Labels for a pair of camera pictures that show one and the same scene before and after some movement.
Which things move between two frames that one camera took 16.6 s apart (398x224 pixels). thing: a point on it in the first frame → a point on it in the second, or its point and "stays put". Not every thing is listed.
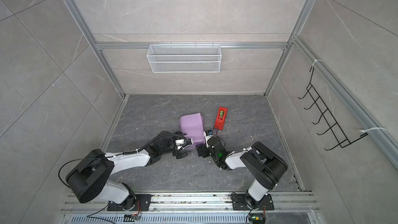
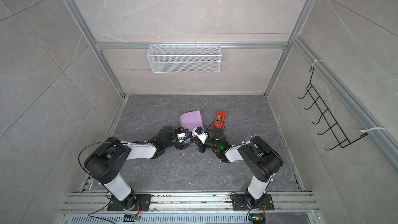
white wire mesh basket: (184, 58) stays put
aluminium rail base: (195, 208) stays put
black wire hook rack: (327, 116) stays put
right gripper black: (202, 149) → (202, 147)
